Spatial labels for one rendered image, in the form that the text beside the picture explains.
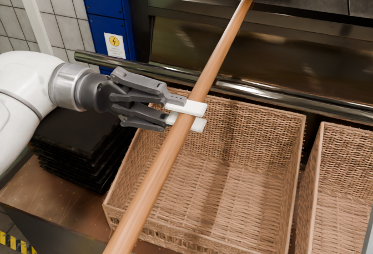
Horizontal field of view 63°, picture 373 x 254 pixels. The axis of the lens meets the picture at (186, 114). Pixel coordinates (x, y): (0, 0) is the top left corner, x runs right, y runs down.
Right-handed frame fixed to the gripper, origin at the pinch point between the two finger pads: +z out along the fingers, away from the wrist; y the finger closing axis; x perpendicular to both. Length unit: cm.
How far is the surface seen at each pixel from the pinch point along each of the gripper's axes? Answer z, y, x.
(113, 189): -26, 46, -6
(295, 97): 18.2, 1.8, -13.7
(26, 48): -93, 34, -51
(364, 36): 34, 4, -50
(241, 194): 12, 60, -27
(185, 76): -5.1, 2.0, -13.5
